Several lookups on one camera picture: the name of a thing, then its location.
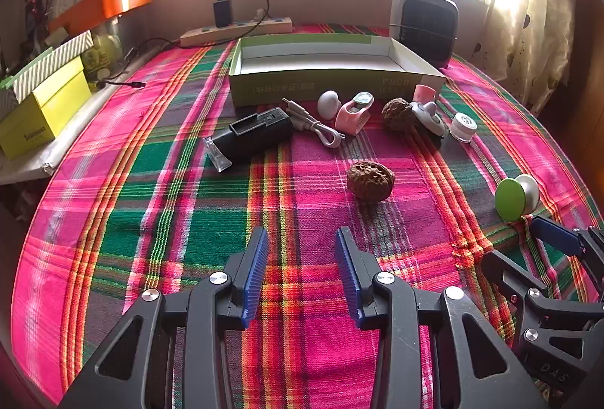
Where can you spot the black bike light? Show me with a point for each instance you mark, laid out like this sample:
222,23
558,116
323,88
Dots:
255,135

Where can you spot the grey plug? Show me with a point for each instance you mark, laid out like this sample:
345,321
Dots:
262,14

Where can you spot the green white cardboard box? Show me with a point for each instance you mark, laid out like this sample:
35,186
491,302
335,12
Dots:
330,81

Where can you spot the cream dotted curtain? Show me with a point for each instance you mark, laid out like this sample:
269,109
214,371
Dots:
533,12

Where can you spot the pink oblong case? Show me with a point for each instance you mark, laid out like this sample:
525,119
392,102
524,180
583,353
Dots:
423,93

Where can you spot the beige power strip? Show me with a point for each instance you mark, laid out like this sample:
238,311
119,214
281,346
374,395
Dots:
264,26

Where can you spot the white black space heater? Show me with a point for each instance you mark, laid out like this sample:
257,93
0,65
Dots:
424,26

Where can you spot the green white round holder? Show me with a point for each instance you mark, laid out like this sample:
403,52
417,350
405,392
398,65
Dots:
509,199

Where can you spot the black charger adapter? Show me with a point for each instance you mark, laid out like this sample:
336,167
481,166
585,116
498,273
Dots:
223,12

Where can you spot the yellow box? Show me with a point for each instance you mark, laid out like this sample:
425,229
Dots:
52,107

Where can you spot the white egg-shaped gadget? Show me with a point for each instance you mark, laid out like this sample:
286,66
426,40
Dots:
329,104

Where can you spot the brown walnut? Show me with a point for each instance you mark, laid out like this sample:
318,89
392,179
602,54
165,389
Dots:
398,114
371,181

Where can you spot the striped green white box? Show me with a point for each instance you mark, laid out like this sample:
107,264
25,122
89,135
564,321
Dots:
47,59

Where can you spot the white grey mount gadget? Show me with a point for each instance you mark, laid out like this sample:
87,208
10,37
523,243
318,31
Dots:
427,118

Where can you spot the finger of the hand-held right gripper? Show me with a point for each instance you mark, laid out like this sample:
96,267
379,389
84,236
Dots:
554,235
512,277

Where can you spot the orange box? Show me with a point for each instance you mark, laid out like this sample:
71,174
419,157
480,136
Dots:
108,0

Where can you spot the clear jar yellow contents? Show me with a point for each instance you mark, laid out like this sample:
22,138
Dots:
104,50

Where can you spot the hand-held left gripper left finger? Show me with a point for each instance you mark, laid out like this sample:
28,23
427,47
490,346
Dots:
255,277

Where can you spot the pink gadget with clear lens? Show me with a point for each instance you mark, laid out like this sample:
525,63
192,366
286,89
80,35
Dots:
349,116

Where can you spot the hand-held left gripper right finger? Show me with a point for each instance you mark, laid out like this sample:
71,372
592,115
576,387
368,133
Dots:
347,277

